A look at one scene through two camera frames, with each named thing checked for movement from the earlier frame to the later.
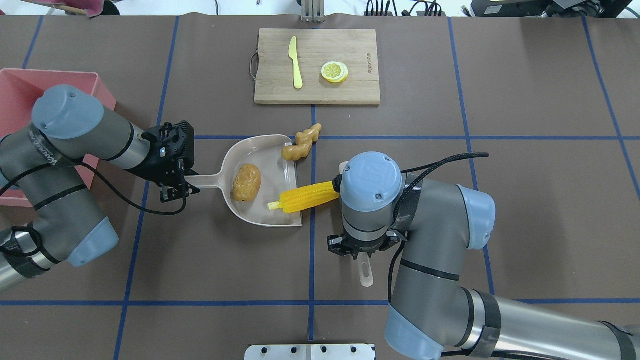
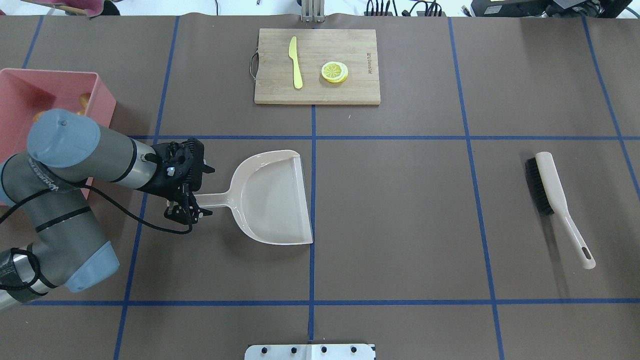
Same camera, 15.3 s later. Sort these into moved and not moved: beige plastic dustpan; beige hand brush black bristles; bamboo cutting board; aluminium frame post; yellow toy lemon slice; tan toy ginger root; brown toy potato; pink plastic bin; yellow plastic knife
Moved: beige plastic dustpan; beige hand brush black bristles; brown toy potato; tan toy ginger root
Not moved: yellow plastic knife; bamboo cutting board; pink plastic bin; aluminium frame post; yellow toy lemon slice
